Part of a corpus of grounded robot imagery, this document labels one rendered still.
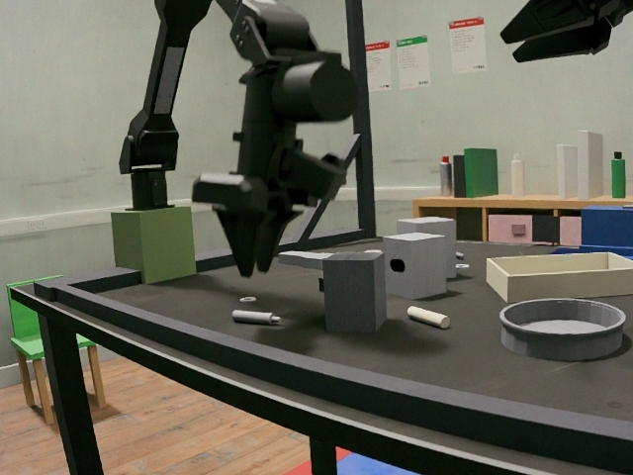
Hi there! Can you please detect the grey round shallow dish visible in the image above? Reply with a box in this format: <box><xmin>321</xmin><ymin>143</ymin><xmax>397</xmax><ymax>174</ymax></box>
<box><xmin>500</xmin><ymin>299</ymin><xmax>626</xmax><ymax>360</ymax></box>

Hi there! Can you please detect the black table edge rail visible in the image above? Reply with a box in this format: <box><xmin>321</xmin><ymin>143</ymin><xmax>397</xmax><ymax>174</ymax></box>
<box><xmin>34</xmin><ymin>267</ymin><xmax>633</xmax><ymax>475</ymax></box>

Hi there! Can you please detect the dark blue flat mat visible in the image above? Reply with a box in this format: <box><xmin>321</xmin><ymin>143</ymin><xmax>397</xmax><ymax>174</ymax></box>
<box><xmin>547</xmin><ymin>248</ymin><xmax>579</xmax><ymax>255</ymax></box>

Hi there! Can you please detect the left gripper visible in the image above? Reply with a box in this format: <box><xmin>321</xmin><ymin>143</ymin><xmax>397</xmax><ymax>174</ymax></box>
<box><xmin>499</xmin><ymin>0</ymin><xmax>633</xmax><ymax>63</ymax></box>

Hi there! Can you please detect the white cylinder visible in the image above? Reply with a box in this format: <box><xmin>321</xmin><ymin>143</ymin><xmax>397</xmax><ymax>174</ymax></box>
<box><xmin>407</xmin><ymin>307</ymin><xmax>450</xmax><ymax>329</ymax></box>
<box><xmin>232</xmin><ymin>311</ymin><xmax>281</xmax><ymax>325</ymax></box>

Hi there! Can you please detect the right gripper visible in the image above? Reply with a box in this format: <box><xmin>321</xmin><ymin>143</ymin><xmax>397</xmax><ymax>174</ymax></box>
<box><xmin>192</xmin><ymin>120</ymin><xmax>318</xmax><ymax>276</ymax></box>

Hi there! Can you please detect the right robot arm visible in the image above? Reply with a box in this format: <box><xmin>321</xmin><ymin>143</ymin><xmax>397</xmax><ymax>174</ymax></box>
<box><xmin>119</xmin><ymin>0</ymin><xmax>360</xmax><ymax>211</ymax></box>

